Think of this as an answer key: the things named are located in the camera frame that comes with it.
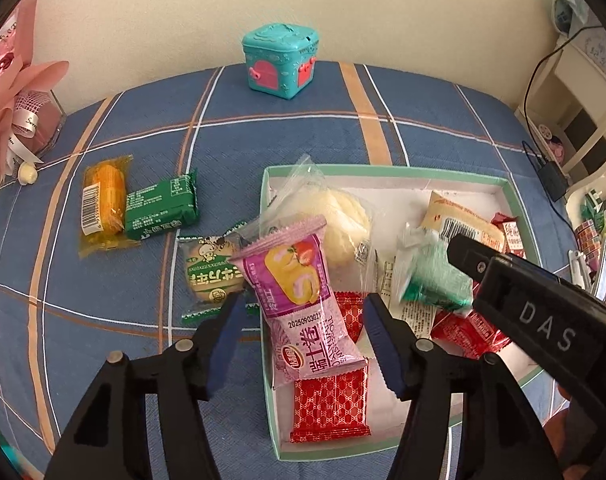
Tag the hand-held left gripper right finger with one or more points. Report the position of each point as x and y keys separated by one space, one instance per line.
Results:
x=385 y=350

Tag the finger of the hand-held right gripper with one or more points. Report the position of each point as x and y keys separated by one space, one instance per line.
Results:
x=468 y=260

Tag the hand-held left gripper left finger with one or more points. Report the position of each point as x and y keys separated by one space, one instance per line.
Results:
x=225 y=345

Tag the mint green snack packet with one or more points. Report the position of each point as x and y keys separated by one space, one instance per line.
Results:
x=433 y=275

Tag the red patterned snack packet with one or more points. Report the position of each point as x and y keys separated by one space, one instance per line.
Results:
x=350 y=320
x=329 y=402
x=463 y=335

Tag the pink cake roll packet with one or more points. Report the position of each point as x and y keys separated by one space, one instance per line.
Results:
x=303 y=280

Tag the white box with green rim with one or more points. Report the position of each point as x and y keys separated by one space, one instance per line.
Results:
x=383 y=195

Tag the beige snack packet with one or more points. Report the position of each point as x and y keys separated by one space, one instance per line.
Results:
x=453 y=220

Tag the dark red snack packet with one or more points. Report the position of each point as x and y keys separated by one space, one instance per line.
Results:
x=510 y=235

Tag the round cookie packet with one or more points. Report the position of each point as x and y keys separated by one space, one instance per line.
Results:
x=210 y=275

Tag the pile of stationery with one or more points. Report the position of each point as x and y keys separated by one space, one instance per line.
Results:
x=598 y=245

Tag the black power adapter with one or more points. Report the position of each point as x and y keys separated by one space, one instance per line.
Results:
x=552 y=179

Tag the white bun in clear bag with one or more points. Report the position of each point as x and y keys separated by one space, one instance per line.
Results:
x=343 y=220

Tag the dark green snack packet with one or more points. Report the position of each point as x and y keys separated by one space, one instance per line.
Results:
x=158 y=205

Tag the orange snack packet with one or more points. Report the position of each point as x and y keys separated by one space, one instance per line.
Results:
x=103 y=195

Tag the white shelf unit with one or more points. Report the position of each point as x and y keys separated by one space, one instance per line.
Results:
x=583 y=90

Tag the pale blue round object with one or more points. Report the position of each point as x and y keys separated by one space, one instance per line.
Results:
x=569 y=7

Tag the teal toy box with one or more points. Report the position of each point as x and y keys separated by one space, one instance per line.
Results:
x=278 y=60

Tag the clear acrylic box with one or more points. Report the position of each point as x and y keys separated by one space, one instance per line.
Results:
x=43 y=125

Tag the pink rose bouquet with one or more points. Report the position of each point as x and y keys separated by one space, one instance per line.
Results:
x=13 y=90

